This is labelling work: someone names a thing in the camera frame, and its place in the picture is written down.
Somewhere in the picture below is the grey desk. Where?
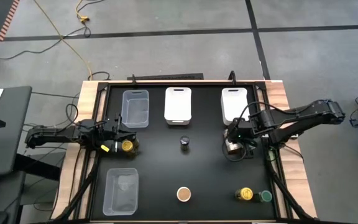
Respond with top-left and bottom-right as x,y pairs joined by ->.
0,86 -> 33,180

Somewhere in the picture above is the green-lid spice jar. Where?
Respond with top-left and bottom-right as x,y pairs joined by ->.
253,190 -> 273,203

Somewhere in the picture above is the long yellow floor cable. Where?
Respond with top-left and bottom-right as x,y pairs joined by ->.
32,0 -> 93,81

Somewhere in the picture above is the yellow cable with plug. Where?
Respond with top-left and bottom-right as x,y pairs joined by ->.
75,0 -> 90,23

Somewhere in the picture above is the black ribbed bar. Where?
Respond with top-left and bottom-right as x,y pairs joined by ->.
127,73 -> 204,81

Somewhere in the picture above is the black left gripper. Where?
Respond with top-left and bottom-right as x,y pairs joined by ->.
96,119 -> 138,154

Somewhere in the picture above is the clear plastic bin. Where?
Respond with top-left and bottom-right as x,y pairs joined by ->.
102,167 -> 140,217
121,89 -> 150,129

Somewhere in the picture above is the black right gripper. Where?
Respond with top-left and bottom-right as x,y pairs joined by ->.
227,115 -> 259,152

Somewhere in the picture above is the tan-lid spice jar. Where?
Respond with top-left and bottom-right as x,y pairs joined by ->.
223,129 -> 241,156
176,186 -> 192,203

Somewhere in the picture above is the black floor cable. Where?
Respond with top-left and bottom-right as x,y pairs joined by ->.
0,18 -> 105,60

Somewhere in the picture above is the white plastic bin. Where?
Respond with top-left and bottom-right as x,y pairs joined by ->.
221,87 -> 249,126
163,86 -> 193,126

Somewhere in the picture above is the black cable loop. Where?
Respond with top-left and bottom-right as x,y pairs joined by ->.
87,71 -> 111,81

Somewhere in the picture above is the yellow-lid spice jar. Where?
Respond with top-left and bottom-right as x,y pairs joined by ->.
234,187 -> 254,202
121,139 -> 135,153

